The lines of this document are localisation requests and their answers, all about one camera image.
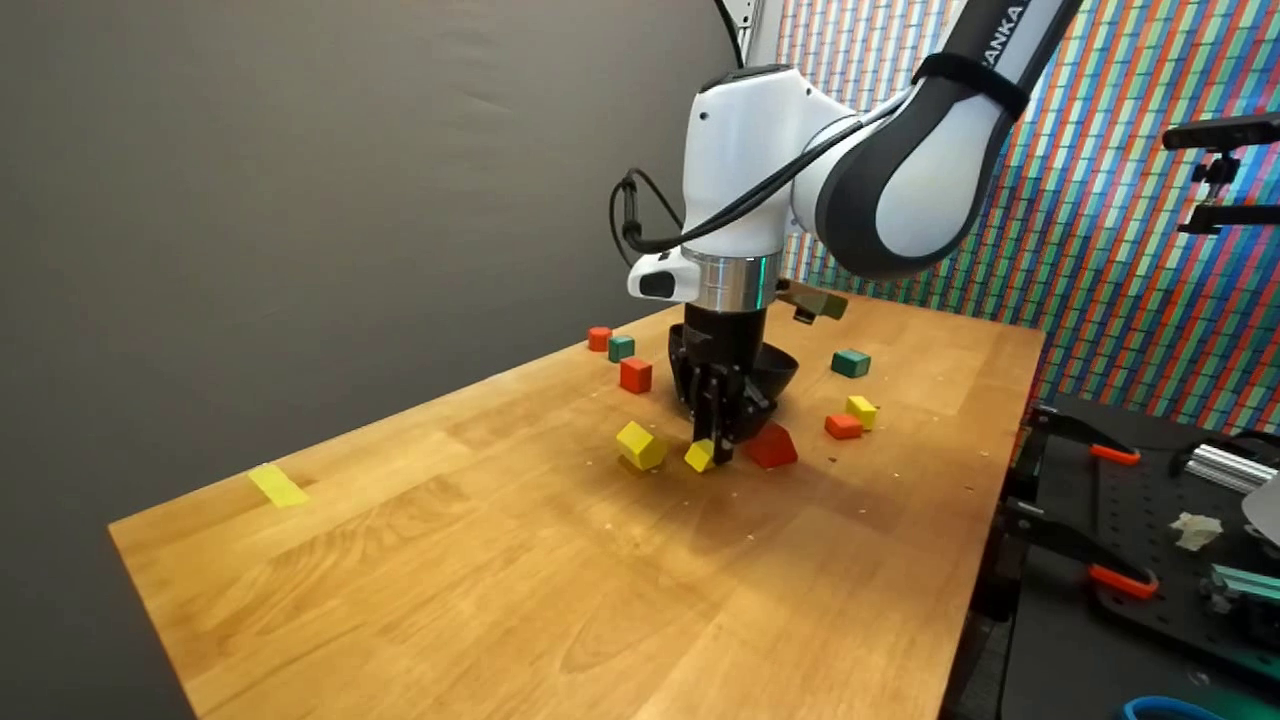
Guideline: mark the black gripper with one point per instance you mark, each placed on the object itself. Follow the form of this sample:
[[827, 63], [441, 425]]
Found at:
[[724, 342]]

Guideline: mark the red wooden block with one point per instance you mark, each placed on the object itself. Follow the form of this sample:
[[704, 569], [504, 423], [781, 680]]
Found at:
[[841, 425], [637, 379], [599, 336], [776, 450]]

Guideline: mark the green wooden block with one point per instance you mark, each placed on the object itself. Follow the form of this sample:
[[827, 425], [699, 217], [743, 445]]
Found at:
[[850, 362], [622, 349]]

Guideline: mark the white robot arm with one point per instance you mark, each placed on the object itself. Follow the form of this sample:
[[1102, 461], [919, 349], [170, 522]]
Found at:
[[746, 146]]

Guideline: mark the grey fabric backdrop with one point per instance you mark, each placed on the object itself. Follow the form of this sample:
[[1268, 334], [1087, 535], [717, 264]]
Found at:
[[334, 200]]

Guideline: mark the multicolour patterned panel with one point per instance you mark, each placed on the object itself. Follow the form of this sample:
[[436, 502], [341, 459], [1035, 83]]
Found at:
[[1135, 295]]

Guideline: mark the yellow tape strip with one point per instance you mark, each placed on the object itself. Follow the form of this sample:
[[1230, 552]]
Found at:
[[277, 486]]

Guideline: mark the black perforated board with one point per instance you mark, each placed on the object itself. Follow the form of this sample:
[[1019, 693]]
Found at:
[[1162, 493]]

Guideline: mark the small pale plastic part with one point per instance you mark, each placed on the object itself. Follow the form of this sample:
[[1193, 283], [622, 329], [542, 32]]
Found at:
[[1199, 529]]

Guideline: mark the teal metal bar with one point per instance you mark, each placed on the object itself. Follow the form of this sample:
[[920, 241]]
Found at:
[[1246, 581]]

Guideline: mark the pale round plate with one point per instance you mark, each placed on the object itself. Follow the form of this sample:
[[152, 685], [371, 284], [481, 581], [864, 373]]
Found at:
[[1267, 513]]

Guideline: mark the black horizontal rod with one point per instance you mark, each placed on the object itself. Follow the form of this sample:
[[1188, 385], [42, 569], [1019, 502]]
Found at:
[[1220, 133]]

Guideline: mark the tan wrist camera bar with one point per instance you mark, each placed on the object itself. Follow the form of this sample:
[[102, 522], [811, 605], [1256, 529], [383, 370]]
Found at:
[[818, 300]]

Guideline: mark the silver metal bracket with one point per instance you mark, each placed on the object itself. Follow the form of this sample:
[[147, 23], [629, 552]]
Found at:
[[1226, 464]]

